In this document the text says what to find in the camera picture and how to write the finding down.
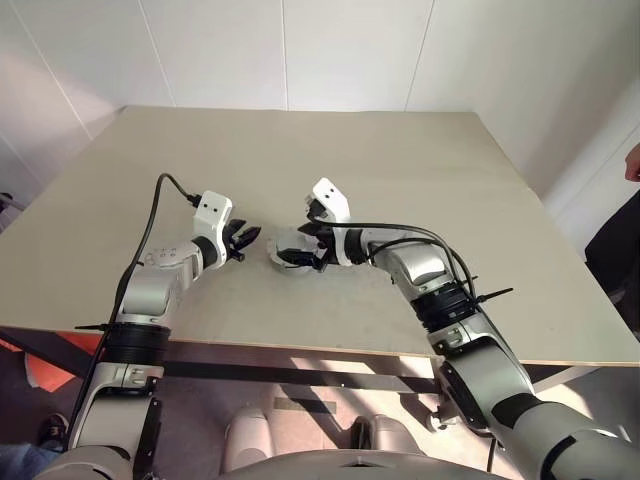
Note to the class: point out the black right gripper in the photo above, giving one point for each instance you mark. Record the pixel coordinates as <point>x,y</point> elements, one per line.
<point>322,242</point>

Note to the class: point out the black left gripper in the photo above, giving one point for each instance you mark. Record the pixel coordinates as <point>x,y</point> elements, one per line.
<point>232,244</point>

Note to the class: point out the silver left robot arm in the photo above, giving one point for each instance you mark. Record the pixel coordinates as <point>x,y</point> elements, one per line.
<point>150,290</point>

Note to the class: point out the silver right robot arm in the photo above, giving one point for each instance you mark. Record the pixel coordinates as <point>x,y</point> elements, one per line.
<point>425,265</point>

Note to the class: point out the bystander bare hand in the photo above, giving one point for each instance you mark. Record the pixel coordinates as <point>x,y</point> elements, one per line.
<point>634,164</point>

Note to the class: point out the black zip tie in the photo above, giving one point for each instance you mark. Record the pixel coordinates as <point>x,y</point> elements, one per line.
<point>92,327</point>
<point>470,281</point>
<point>495,294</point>

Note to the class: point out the beige rounded shape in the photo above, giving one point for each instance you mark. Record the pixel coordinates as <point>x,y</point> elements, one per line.
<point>392,435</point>
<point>247,435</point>

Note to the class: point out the grey table foot caster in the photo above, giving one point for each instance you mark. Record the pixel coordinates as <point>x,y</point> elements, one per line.
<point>439,421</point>

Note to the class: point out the grey robot torso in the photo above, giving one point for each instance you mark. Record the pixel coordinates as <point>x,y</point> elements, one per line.
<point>350,467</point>

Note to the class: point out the dark grey equipment piece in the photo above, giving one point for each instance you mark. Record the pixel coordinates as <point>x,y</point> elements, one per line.
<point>7,210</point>

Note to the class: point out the orange floor object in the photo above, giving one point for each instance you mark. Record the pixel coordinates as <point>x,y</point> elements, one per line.
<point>55,381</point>

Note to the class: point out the bystander dark shoe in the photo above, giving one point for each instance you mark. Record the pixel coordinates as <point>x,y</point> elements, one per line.
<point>54,431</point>

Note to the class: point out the grey table leg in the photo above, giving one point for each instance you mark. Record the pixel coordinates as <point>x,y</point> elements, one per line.
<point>552,380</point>

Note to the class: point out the black clothed bystander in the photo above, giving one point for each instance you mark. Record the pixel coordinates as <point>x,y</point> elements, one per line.
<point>617,260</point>

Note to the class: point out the bystander blue jeans leg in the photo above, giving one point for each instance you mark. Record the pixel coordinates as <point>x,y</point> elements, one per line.
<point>25,457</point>

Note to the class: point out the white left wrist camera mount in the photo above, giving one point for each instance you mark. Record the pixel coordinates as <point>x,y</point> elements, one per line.
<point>212,206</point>

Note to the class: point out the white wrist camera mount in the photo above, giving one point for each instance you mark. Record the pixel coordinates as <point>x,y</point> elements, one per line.
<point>212,206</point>
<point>332,197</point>

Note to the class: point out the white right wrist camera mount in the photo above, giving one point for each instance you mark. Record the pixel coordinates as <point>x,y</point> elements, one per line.
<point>332,197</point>

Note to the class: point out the black table frame bar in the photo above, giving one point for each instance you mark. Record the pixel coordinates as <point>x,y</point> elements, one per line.
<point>250,372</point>

